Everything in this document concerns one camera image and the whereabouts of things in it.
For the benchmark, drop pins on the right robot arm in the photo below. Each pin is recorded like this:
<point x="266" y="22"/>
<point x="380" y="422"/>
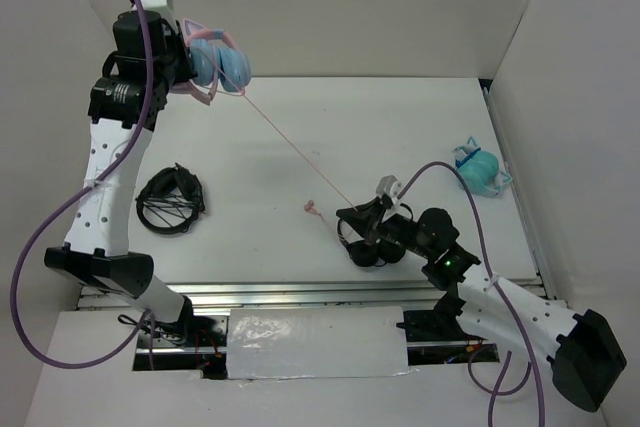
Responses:
<point x="580" y="349"/>

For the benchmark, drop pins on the pink blue cat-ear headphones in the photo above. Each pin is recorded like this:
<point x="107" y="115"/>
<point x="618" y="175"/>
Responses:
<point x="218" y="62"/>

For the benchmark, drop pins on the black headphones with cable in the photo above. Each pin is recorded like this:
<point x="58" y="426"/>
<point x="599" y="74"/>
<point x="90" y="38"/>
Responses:
<point x="171" y="201"/>

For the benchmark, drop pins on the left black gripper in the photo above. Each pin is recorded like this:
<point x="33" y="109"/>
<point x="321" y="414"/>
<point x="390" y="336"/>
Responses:
<point x="173" y="36"/>

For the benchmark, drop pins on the teal cat-ear headphones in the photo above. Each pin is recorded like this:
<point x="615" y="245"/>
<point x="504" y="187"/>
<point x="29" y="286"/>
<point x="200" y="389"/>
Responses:
<point x="480" y="170"/>

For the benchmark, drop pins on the aluminium rail frame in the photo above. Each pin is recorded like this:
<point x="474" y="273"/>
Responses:
<point x="278" y="163"/>

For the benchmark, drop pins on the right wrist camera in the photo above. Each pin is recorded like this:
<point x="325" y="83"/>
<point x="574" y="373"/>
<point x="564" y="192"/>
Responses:
<point x="388" y="191"/>

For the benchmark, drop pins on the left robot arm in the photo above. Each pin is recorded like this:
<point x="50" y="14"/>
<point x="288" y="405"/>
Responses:
<point x="150" y="56"/>

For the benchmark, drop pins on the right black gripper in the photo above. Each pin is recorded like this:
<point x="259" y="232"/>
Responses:
<point x="367" y="218"/>

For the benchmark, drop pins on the black on-ear headphones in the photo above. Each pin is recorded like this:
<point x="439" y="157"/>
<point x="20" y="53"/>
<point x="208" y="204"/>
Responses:
<point x="366" y="255"/>

